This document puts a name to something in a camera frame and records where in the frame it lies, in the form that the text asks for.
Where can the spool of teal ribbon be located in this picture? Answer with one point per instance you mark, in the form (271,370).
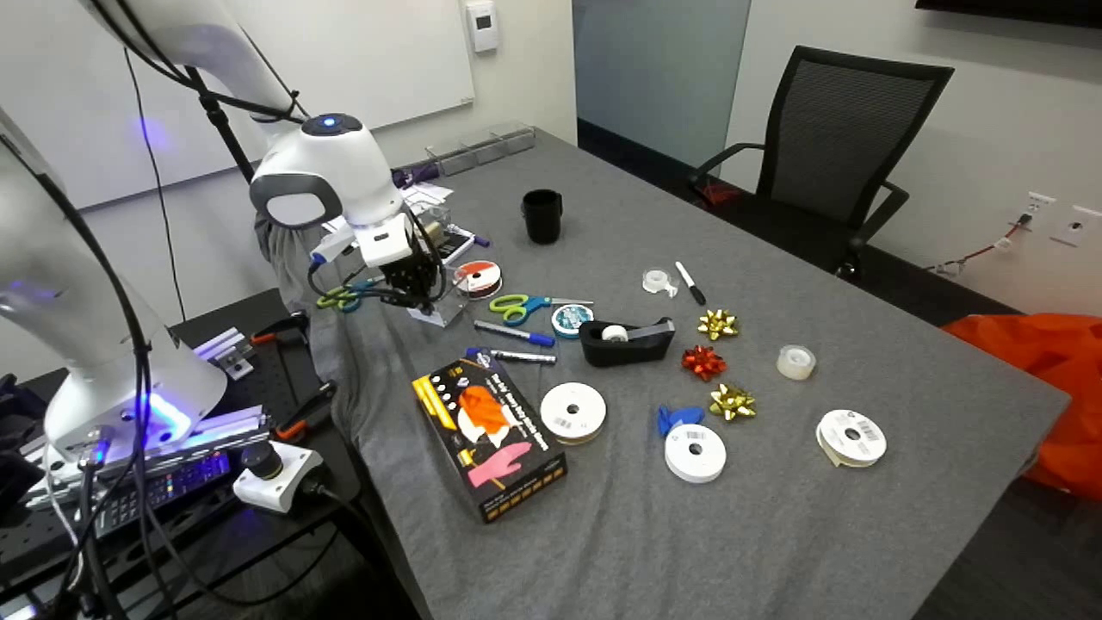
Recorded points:
(570,320)

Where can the white emergency stop button box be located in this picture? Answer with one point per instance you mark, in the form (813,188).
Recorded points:
(275,482)

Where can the white thermostat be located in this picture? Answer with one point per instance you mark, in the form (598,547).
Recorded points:
(482,26)

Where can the black marker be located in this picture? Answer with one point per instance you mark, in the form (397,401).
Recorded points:
(691,284)

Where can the white spool with blue ribbon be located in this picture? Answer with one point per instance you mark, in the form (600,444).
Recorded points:
(696,452)

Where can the aluminium bracket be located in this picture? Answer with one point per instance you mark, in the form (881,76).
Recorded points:
(225,351)

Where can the orange plastic bag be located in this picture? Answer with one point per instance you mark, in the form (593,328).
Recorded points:
(1050,362)

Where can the white wall socket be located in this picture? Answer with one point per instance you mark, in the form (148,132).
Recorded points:
(1076,226)
(1040,207)

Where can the green and blue scissors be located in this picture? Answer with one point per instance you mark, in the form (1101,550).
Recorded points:
(516,307)

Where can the purple item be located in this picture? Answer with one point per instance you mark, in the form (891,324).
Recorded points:
(415,175)

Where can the clear acrylic tray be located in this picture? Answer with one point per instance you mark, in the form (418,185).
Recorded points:
(482,146)

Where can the black wall screen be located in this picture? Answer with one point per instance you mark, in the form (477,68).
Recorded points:
(1016,9)

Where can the spool of red ribbon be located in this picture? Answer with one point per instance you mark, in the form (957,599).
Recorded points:
(479,278)

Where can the black tape dispenser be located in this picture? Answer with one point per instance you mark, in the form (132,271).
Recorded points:
(628,344)

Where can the black keypad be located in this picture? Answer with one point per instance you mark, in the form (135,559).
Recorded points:
(164,486)

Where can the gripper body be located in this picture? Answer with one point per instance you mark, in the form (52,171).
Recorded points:
(411,269)

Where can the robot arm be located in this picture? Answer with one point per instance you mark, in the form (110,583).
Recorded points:
(112,379)

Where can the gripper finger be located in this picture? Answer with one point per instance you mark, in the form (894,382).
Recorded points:
(430,300)
(410,298)

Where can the gold gift bow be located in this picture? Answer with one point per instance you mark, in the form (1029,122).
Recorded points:
(732,402)
(717,324)

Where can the black cup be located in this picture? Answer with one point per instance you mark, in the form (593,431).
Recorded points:
(542,217)

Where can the clear plastic box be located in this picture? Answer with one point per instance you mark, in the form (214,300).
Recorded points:
(449,303)

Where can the grey tablecloth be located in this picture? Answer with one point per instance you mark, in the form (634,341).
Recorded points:
(689,534)

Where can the black box of gloves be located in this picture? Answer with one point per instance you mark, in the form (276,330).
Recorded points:
(491,439)

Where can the small clear tape roll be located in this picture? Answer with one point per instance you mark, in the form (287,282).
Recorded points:
(658,282)

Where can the orange and black clamp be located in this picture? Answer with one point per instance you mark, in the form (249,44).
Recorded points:
(306,413)
(280,329)

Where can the whiteboard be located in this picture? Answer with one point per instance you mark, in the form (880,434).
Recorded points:
(387,60)

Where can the silver marker with blue cap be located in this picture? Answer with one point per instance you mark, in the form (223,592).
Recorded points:
(516,356)

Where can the stack of white papers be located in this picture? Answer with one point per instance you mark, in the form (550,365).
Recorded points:
(428,196)

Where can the red gift bow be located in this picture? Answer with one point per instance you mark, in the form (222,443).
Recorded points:
(703,362)

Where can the black office chair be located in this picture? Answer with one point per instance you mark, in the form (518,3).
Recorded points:
(835,146)

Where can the pen with purple cap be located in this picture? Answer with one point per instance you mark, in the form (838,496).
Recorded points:
(469,237)

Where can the frosted glass panel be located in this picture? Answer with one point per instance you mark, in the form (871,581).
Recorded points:
(659,69)

